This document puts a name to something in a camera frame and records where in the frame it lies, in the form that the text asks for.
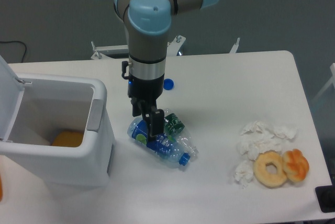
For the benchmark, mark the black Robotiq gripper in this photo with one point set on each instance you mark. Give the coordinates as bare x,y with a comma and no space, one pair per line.
144,95

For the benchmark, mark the blue label plastic bottle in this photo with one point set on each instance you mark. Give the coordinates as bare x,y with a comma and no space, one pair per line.
163,146

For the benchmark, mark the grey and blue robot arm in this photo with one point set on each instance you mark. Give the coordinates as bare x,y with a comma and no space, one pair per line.
147,24

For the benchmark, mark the green label crushed plastic bottle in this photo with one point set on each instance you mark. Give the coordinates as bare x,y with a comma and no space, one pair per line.
175,128

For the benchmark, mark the blue bottle cap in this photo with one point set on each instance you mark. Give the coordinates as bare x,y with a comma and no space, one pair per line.
168,84

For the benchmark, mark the orange object inside bin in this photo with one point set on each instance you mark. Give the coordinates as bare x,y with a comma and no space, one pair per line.
70,139

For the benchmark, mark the white open trash bin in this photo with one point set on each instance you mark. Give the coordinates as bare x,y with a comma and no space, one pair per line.
35,108

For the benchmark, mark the crumpled white tissue pile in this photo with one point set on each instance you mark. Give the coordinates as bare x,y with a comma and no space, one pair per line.
258,137

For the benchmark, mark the small crumpled white tissue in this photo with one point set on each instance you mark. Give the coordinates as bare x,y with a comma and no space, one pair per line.
244,173

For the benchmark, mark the orange glazed bread roll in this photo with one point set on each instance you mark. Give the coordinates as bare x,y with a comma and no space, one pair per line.
295,165

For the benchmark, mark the orange object at left edge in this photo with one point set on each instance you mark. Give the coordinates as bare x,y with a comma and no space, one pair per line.
1,189

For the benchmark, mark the black device at table corner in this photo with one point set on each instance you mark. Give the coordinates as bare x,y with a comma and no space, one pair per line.
325,196

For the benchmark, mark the white table bracket left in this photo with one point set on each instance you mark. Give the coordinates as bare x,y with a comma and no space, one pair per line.
106,52

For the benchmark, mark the white table bracket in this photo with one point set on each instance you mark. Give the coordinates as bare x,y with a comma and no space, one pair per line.
235,46
106,52

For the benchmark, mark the white table bracket right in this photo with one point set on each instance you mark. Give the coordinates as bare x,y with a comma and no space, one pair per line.
235,46

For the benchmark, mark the ring donut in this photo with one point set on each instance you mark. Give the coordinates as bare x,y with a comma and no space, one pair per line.
268,169

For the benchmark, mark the white metal frame right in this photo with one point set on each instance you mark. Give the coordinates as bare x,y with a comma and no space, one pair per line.
322,95

